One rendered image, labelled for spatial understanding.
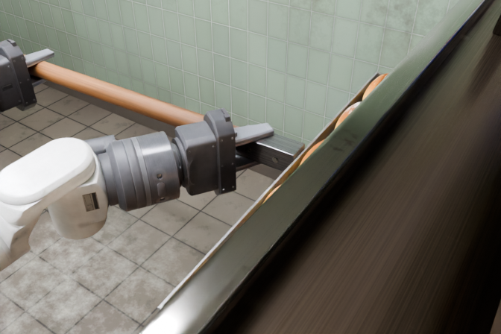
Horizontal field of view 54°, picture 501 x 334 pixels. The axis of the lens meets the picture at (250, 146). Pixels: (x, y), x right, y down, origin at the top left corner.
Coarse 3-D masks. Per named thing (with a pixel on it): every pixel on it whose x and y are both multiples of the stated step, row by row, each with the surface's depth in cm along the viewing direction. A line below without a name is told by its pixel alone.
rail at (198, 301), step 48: (480, 0) 44; (432, 48) 35; (384, 96) 29; (336, 144) 25; (288, 192) 22; (336, 192) 25; (240, 240) 20; (288, 240) 20; (192, 288) 18; (240, 288) 18
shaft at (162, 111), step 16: (48, 64) 84; (48, 80) 84; (64, 80) 81; (80, 80) 79; (96, 80) 79; (96, 96) 78; (112, 96) 76; (128, 96) 75; (144, 96) 74; (144, 112) 73; (160, 112) 72; (176, 112) 71; (192, 112) 70
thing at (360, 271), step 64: (448, 64) 38; (448, 128) 31; (384, 192) 26; (448, 192) 26; (320, 256) 22; (384, 256) 22; (448, 256) 23; (256, 320) 19; (320, 320) 20; (384, 320) 20; (448, 320) 20
